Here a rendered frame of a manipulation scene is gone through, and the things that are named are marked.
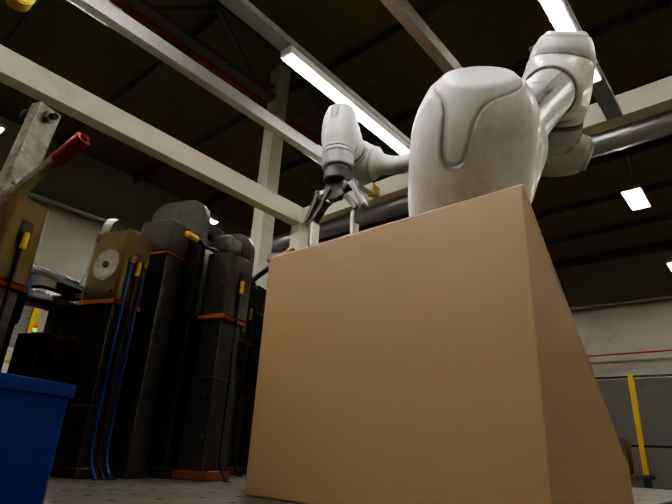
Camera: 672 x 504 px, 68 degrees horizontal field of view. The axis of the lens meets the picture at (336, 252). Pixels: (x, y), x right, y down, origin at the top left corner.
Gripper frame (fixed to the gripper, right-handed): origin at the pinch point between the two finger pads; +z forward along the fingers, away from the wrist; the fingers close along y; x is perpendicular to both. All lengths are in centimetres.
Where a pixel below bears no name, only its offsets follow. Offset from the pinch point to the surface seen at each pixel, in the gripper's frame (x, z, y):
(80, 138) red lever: 70, 14, -12
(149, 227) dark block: 51, 17, 1
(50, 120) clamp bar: 72, 8, -4
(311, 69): -106, -194, 118
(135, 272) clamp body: 54, 27, -4
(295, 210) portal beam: -290, -213, 306
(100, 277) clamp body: 58, 28, 0
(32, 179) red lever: 72, 19, -5
